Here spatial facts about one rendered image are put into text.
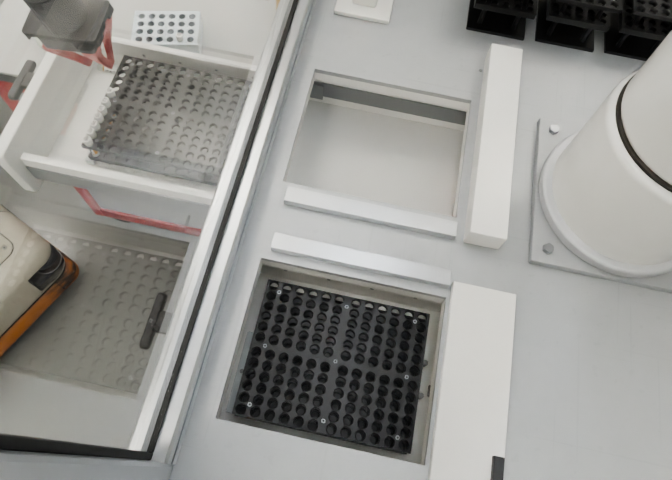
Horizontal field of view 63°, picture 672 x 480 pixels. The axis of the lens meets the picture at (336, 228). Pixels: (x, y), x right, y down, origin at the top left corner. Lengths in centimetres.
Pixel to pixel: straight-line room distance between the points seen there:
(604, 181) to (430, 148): 35
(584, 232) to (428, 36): 40
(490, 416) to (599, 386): 15
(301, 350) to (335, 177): 30
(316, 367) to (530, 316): 28
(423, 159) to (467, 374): 39
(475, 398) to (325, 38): 57
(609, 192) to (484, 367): 25
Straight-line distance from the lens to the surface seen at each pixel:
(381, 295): 79
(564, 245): 78
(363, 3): 94
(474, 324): 70
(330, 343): 76
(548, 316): 75
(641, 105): 64
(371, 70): 87
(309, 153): 91
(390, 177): 90
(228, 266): 66
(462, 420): 67
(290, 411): 71
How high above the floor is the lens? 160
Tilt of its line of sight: 66 degrees down
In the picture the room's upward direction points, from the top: 8 degrees clockwise
